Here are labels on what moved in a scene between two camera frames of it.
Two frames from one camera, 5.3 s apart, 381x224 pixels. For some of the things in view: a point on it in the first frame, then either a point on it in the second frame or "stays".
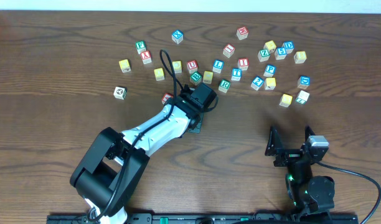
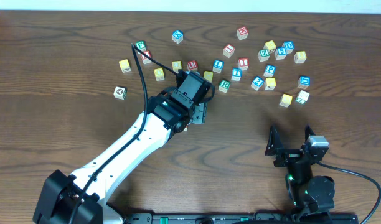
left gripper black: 196,125 → 200,112
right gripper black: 290,155 stays
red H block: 242,33 stays
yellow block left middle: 159,74 stays
